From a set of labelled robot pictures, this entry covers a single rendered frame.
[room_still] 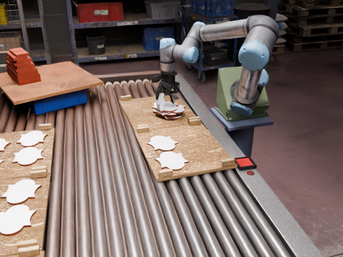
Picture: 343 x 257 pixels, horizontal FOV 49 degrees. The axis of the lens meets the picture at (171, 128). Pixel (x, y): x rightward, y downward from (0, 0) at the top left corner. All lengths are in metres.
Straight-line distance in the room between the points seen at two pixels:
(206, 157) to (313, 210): 1.50
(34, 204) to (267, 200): 0.84
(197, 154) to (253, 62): 0.46
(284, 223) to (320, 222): 1.53
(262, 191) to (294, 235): 0.24
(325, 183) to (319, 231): 0.60
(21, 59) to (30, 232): 1.16
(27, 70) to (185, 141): 1.01
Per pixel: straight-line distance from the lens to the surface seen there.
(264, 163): 3.40
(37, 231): 1.32
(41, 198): 1.46
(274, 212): 1.40
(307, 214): 2.93
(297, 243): 1.31
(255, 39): 1.53
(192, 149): 1.68
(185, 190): 1.45
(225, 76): 2.14
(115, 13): 5.84
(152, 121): 1.92
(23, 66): 2.24
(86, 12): 5.79
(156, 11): 5.97
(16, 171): 1.65
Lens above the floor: 1.79
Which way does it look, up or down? 27 degrees down
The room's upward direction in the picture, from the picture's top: straight up
